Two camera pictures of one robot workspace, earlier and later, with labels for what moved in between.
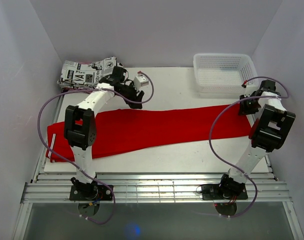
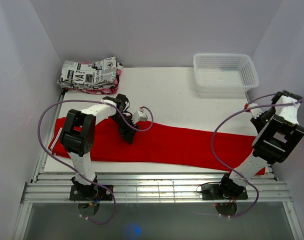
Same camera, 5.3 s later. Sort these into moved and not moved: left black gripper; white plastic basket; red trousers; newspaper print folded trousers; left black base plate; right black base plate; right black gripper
Moved: red trousers; right black gripper; left black gripper
Not moved: right black base plate; white plastic basket; newspaper print folded trousers; left black base plate
